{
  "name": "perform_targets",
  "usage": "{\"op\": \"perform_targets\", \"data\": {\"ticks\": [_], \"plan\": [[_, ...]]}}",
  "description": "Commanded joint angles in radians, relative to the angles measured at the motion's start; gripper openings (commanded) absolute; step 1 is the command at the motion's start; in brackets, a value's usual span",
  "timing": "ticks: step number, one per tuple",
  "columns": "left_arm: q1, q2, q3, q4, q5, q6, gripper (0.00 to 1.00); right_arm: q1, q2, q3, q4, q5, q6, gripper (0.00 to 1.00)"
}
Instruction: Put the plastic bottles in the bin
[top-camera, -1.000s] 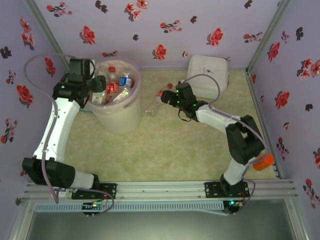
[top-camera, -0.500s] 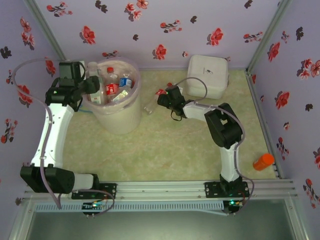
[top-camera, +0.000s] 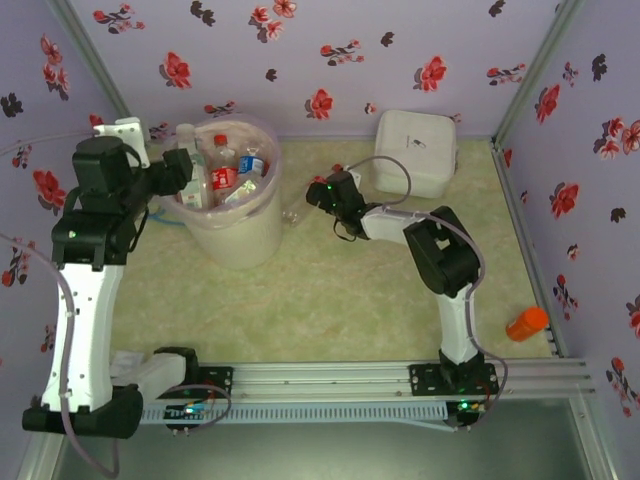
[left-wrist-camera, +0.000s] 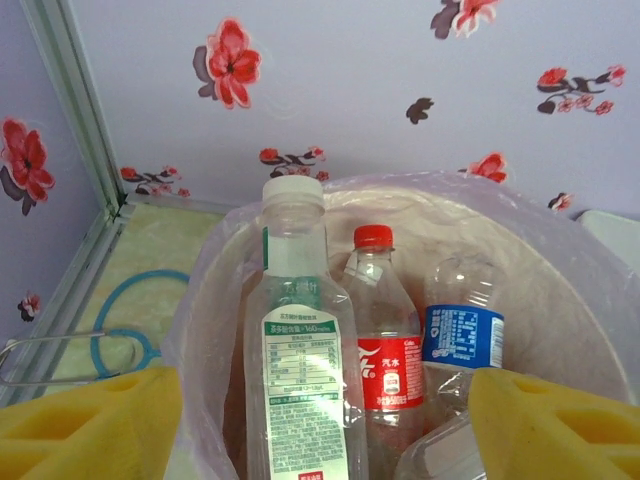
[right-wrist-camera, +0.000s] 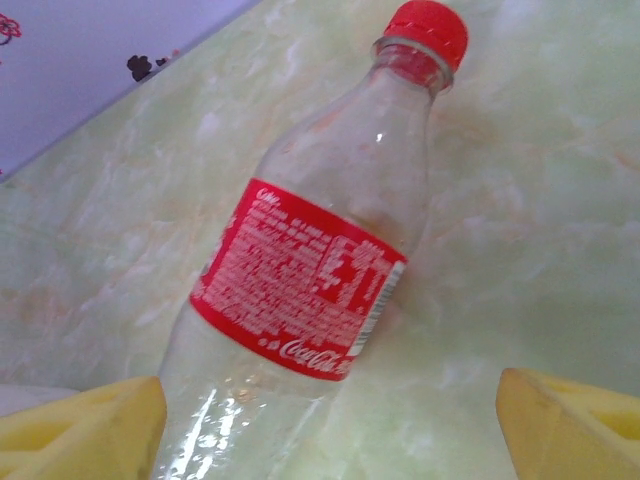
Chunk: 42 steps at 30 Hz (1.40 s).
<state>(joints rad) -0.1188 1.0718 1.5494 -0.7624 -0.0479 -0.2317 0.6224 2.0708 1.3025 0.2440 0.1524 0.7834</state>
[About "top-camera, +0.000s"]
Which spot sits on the clear bottle red label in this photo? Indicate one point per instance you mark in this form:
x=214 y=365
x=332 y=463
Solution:
x=223 y=177
x=291 y=216

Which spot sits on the clear bottle green label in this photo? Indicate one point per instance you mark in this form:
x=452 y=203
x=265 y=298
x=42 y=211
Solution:
x=186 y=131

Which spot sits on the white plastic bin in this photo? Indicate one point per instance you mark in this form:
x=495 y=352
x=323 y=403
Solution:
x=240 y=235

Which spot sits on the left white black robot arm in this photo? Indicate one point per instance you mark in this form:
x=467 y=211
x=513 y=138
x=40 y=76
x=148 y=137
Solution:
x=85 y=330

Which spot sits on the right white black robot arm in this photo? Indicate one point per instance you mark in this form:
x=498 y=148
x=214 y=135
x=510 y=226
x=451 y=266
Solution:
x=442 y=250

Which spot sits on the white trash bin with liner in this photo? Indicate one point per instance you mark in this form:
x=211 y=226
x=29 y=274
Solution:
x=240 y=129

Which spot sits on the blue stethoscope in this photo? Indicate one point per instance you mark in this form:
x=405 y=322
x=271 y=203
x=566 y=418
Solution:
x=162 y=218

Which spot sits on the white lidded plastic box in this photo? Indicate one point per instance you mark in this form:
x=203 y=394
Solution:
x=420 y=150

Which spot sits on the orange plastic bottle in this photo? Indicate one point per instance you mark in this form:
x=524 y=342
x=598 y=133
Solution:
x=527 y=324

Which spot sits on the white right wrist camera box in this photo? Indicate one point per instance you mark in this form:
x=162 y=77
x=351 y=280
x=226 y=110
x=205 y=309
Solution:
x=355 y=176

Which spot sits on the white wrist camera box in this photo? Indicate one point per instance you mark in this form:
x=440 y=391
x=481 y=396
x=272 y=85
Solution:
x=122 y=131
x=355 y=176

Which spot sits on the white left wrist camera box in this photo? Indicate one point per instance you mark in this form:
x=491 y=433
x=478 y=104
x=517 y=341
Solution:
x=122 y=131

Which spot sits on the aluminium frame post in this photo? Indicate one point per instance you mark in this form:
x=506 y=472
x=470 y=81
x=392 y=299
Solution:
x=98 y=70
x=537 y=70

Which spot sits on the aluminium table side rail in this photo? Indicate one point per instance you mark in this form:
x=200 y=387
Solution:
x=509 y=190

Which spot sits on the aluminium mounting rail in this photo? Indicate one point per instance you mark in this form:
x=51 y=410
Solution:
x=320 y=380

